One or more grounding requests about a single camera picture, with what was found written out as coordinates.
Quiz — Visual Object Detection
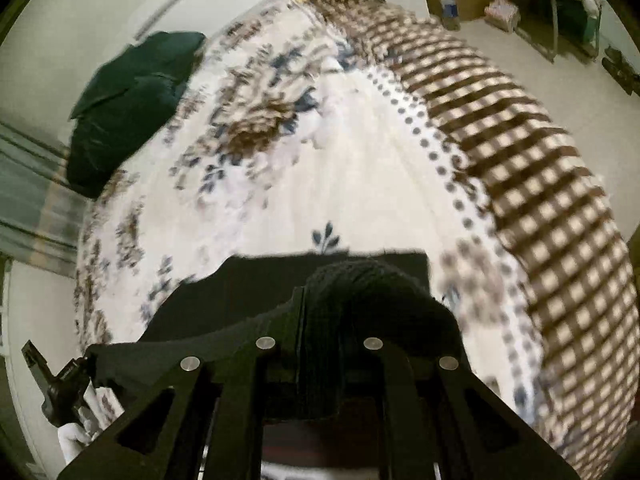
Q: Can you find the teal striped curtain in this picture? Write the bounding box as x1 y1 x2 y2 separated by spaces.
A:
0 124 88 278

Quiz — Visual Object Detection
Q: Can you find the floral cream bed blanket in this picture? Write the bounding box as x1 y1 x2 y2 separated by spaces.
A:
74 0 542 423

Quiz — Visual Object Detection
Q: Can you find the plastic water bottle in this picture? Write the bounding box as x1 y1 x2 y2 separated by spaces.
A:
438 0 460 30

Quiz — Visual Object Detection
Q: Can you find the black cloth garment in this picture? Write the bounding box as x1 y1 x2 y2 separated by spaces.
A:
86 252 469 406

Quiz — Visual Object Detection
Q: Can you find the dark green pillow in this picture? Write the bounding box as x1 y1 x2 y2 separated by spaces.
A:
66 32 206 198

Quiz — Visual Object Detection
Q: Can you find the brown checkered bedspread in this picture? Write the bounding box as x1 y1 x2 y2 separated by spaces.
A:
310 0 639 479

